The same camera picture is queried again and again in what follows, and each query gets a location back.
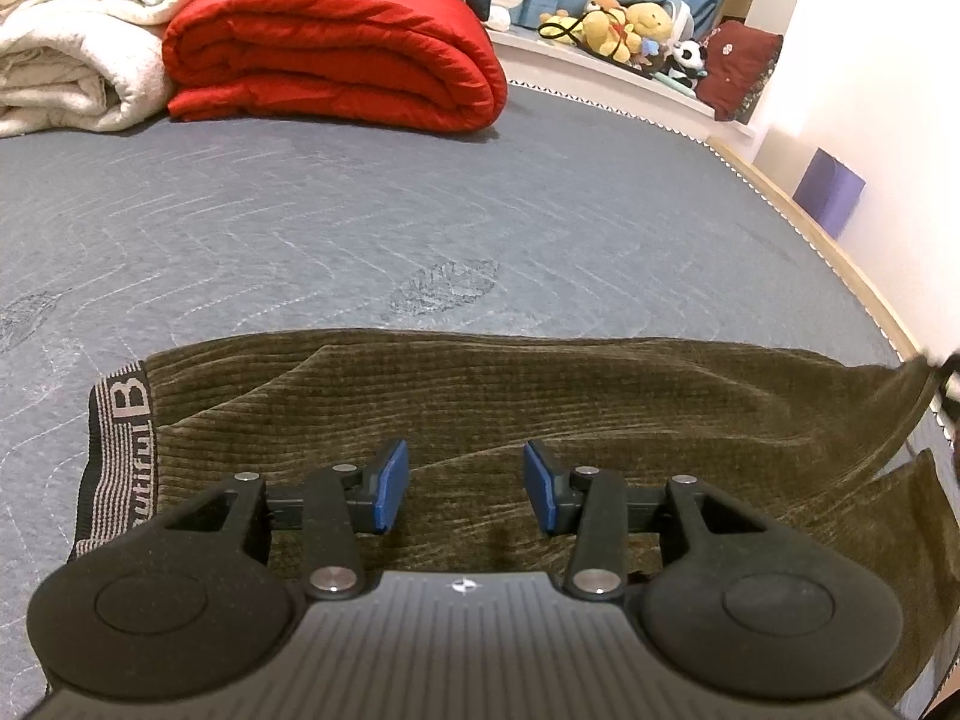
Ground white window ledge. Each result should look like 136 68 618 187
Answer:
484 22 758 140

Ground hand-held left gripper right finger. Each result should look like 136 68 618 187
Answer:
501 439 781 602

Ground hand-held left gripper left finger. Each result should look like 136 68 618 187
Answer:
157 439 412 602

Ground panda plush toy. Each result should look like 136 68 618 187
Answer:
664 41 710 89

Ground dark red cushion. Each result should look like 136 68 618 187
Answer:
694 21 785 123

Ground red folded quilt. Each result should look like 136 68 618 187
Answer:
161 0 509 136

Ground purple box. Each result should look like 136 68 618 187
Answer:
793 148 867 237

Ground olive corduroy pants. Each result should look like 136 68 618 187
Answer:
67 326 960 713

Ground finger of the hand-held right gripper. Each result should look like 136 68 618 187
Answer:
930 349 960 400

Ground yellow bear plush toy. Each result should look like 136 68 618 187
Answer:
581 1 672 65

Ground white folded blanket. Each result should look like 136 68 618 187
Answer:
0 0 218 140

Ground wooden bed frame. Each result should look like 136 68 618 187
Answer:
709 136 925 362

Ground grey-blue quilted mattress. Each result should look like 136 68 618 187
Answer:
0 79 960 720

